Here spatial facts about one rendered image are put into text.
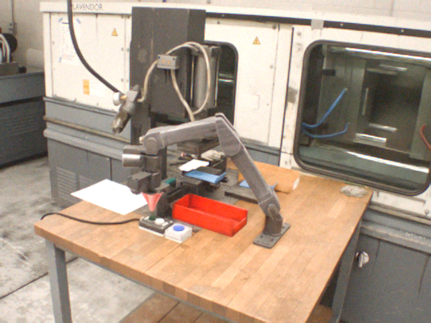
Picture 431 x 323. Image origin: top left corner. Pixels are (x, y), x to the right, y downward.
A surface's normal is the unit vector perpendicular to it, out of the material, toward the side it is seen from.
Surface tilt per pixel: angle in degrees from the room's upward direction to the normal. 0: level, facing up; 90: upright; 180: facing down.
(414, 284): 90
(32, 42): 90
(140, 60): 90
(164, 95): 90
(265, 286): 0
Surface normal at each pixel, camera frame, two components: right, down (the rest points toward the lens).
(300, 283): 0.06, -0.94
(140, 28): -0.49, 0.26
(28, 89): 0.84, 0.22
